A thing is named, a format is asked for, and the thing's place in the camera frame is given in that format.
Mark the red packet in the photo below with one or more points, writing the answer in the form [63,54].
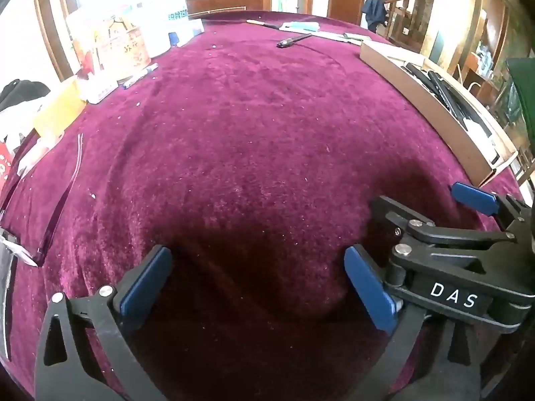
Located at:
[4,167]

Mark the black cloth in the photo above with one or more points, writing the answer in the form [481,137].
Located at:
[21,92]

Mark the white charger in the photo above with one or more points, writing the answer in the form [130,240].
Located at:
[476,129]

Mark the orange printed box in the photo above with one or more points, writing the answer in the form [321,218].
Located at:
[121,50]

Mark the dark green pen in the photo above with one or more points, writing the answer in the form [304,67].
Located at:
[355,37]

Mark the dark jacket on post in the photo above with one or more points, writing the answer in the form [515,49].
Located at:
[374,12]

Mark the white marker pen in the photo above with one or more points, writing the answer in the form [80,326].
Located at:
[140,75]

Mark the thin black pen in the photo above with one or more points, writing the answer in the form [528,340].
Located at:
[292,40]

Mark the maroon velvet tablecloth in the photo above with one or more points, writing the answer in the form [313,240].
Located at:
[250,133]

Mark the dark green board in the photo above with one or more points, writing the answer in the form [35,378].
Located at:
[522,87]

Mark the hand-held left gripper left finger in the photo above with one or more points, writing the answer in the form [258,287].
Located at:
[146,286]

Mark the small white printed box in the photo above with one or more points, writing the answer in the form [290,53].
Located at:
[188,31]

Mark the white plastic jar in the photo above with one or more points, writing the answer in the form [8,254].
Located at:
[154,37]

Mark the wooden staircase railing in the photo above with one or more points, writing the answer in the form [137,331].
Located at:
[411,16]

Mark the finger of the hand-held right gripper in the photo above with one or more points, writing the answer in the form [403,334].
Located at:
[474,198]
[418,227]

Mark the yellow box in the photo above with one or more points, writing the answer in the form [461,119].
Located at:
[58,108]

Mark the clear plastic tube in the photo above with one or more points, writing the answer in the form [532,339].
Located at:
[62,213]

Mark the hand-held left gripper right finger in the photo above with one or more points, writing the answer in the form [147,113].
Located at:
[370,288]

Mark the gold panel wooden screen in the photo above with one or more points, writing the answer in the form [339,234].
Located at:
[459,16]

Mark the white barcode box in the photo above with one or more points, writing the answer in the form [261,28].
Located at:
[100,90]

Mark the shallow cardboard box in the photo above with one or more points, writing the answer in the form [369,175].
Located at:
[418,96]

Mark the white pen black tip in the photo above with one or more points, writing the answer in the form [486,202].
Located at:
[261,23]

